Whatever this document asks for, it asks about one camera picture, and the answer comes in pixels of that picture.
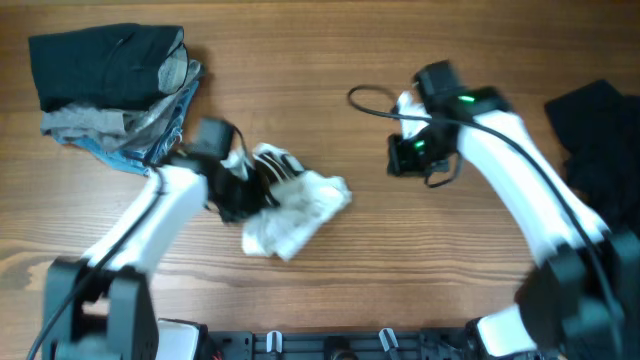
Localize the folded blue denim shorts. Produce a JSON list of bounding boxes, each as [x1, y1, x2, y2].
[[50, 80, 199, 175]]

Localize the folded grey garment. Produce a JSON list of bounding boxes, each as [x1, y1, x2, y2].
[[40, 45, 204, 152]]

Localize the white rail clip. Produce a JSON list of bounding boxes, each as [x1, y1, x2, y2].
[[266, 330, 283, 354], [378, 327, 399, 353]]

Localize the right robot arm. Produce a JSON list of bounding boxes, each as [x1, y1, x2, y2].
[[388, 61, 639, 359]]

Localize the white t-shirt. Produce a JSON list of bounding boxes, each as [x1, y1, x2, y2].
[[222, 143, 352, 261]]

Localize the left white rail clip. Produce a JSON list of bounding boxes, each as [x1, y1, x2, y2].
[[266, 330, 283, 354]]

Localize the black garment at right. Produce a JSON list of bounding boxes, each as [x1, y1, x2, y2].
[[544, 80, 639, 233]]

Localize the folded black garment on stack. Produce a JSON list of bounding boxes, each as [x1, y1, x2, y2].
[[28, 23, 188, 112]]

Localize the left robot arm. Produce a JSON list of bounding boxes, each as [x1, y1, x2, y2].
[[28, 118, 269, 359]]

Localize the right white rail clip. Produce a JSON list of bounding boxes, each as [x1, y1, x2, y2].
[[378, 327, 399, 353]]

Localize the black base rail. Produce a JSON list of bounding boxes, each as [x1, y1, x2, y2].
[[209, 328, 478, 360]]

